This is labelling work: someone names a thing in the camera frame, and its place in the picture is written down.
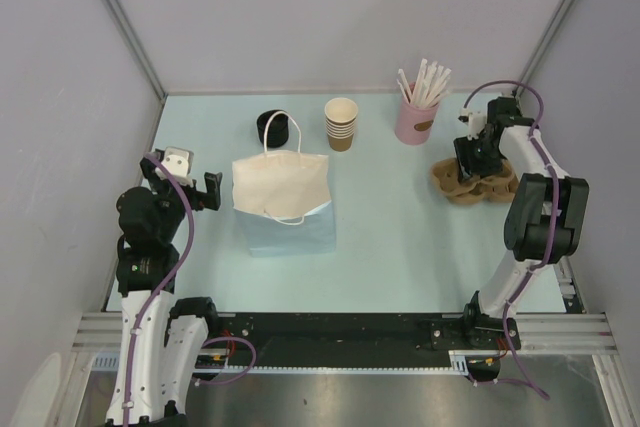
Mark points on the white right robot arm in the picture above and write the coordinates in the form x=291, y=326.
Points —
x=544, y=221

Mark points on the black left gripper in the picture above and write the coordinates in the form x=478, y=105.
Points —
x=210, y=197

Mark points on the light blue paper bag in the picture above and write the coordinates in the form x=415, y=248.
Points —
x=283, y=203

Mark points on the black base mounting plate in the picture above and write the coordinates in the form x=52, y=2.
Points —
x=363, y=341

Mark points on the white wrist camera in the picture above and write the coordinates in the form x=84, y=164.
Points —
x=178, y=163
x=474, y=121

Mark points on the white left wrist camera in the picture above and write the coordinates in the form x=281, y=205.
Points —
x=178, y=163

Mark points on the pink straw holder cup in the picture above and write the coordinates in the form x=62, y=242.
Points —
x=413, y=125

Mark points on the stack of black lids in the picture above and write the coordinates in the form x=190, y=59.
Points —
x=273, y=128

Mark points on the aluminium frame rail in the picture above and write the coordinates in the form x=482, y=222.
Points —
x=565, y=333

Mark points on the stack of brown paper cups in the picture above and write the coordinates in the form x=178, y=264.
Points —
x=340, y=120

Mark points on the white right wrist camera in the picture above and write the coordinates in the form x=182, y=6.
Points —
x=474, y=121

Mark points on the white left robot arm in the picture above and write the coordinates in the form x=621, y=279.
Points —
x=161, y=334

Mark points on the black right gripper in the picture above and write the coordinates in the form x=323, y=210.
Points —
x=468, y=165

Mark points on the brown pulp cup carrier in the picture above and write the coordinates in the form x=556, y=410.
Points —
x=499, y=188

